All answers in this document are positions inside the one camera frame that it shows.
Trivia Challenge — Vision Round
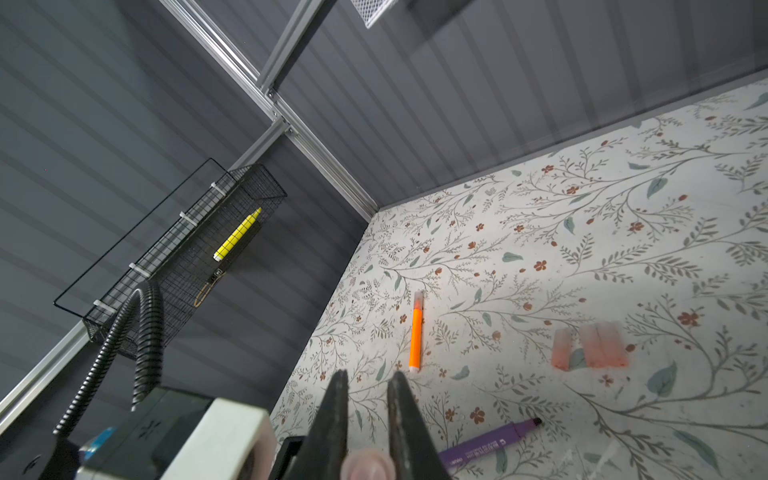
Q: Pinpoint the black wire mesh basket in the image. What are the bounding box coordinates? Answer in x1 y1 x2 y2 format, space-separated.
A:
54 158 287 344

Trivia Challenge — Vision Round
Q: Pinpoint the purple highlighter pen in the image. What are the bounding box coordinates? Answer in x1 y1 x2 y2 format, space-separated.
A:
438 417 543 469

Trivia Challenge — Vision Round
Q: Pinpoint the orange highlighter pen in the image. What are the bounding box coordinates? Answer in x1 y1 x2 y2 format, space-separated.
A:
409 291 424 373

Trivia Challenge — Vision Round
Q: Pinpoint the clear pink pen cap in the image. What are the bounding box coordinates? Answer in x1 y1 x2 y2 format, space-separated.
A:
579 322 629 369
551 328 572 371

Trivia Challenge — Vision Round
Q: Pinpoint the white wire mesh basket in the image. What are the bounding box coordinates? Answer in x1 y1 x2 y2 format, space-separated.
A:
351 0 398 29

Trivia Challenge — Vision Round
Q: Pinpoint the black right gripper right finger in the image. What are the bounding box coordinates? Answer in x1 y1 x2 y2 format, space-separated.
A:
387 371 451 480

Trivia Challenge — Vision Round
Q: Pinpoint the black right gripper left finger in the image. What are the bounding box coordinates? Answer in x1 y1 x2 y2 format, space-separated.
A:
281 370 349 480

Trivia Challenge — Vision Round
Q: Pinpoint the yellow highlighter in basket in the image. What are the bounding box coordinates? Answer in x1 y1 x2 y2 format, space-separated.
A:
213 207 262 262

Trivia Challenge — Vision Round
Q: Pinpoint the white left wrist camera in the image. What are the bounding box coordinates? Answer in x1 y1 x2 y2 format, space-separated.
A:
76 387 276 479

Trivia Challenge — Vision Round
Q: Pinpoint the aluminium frame corner post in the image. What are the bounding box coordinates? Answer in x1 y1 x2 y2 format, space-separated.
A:
162 1 379 222

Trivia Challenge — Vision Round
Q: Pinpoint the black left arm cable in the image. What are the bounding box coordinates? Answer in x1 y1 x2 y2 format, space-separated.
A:
52 279 166 439

